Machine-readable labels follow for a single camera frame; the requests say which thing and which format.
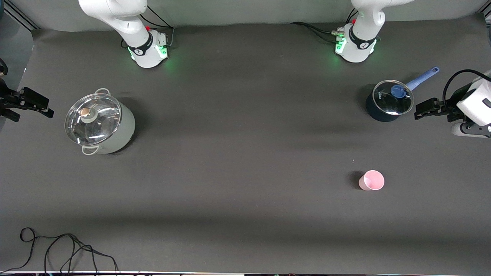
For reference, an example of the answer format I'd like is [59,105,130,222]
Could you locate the pink plastic cup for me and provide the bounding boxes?
[358,170,385,191]

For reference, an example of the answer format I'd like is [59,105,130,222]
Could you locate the glass lid with blue knob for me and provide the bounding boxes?
[372,80,415,115]

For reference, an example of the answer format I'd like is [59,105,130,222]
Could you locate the dark blue saucepan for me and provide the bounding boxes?
[365,67,440,122]

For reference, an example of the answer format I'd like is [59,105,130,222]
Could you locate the glass lid with brass knob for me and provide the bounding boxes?
[64,93,122,146]

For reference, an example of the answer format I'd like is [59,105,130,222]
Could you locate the pale green cooking pot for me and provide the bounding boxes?
[64,88,136,156]

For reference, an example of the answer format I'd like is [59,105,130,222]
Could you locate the dark grey table mat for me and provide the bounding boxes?
[0,13,491,274]

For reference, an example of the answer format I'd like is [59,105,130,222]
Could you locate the aluminium frame rail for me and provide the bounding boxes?
[0,0,40,31]

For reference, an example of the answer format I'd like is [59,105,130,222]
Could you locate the thin black loose cable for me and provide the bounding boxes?
[0,227,119,274]

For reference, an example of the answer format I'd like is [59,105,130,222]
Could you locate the black left arm base cable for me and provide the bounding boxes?
[290,8,359,43]

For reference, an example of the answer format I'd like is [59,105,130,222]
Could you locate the black arm base cable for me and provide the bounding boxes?
[122,6,175,49]
[290,8,359,43]

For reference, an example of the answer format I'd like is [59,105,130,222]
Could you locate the black right arm base cable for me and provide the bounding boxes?
[122,6,175,49]

